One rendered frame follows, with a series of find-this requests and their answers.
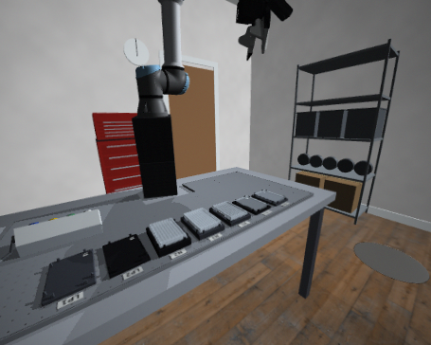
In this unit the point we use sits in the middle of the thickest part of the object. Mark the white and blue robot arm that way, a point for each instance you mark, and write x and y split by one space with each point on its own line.
154 82

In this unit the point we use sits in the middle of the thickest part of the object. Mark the grey operator panel with coloured buttons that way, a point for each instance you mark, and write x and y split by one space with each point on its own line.
55 232

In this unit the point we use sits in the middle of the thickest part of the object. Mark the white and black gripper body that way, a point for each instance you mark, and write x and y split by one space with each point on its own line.
252 12

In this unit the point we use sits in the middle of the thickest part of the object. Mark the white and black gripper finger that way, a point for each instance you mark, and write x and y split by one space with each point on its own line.
261 27
248 41

